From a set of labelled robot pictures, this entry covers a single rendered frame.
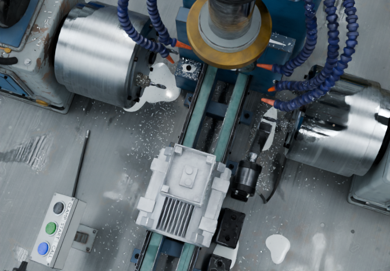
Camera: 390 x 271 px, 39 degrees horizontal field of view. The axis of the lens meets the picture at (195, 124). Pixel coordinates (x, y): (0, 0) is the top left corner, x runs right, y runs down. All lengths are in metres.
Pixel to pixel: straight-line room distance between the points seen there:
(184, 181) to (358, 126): 0.42
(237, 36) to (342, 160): 0.42
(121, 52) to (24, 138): 0.51
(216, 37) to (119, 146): 0.63
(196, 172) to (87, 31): 0.43
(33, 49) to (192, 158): 0.47
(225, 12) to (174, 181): 0.45
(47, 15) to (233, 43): 0.51
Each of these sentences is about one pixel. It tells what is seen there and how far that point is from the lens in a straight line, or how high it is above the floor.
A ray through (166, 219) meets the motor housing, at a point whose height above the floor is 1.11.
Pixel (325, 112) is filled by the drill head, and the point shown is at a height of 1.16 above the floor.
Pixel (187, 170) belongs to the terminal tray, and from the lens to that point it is 1.28.
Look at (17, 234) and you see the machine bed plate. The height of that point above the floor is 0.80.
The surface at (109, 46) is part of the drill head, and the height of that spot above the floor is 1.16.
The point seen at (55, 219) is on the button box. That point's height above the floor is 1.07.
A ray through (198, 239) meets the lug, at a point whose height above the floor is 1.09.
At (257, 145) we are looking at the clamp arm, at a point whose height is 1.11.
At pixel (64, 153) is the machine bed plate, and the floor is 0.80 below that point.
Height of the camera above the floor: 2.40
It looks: 75 degrees down
